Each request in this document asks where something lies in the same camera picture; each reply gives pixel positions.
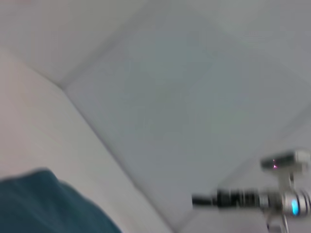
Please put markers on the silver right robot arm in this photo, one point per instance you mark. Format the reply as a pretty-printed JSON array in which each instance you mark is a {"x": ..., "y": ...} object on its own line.
[{"x": 284, "y": 201}]

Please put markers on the teal blue shirt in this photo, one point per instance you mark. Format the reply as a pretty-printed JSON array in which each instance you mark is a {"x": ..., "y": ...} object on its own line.
[{"x": 48, "y": 204}]

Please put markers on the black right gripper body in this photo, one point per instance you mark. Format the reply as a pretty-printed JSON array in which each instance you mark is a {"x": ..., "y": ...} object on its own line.
[{"x": 238, "y": 197}]

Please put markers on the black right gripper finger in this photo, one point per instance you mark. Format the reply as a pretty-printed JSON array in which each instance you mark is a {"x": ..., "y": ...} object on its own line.
[{"x": 204, "y": 199}]

